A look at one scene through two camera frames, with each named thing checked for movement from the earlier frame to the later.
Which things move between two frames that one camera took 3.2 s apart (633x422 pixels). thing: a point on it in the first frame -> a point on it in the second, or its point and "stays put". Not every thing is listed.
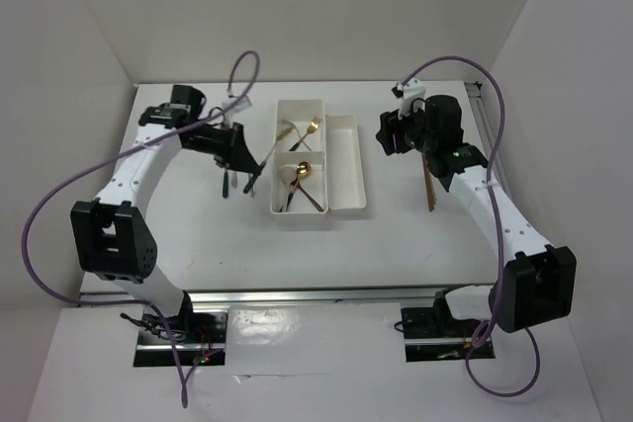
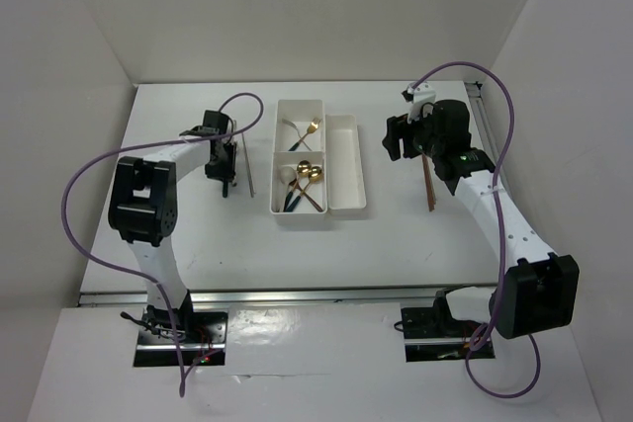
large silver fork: x=287 y=123 stays put
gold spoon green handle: x=280 y=133 -> x=316 y=175
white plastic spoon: x=286 y=176 stays put
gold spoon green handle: x=303 y=171 stays put
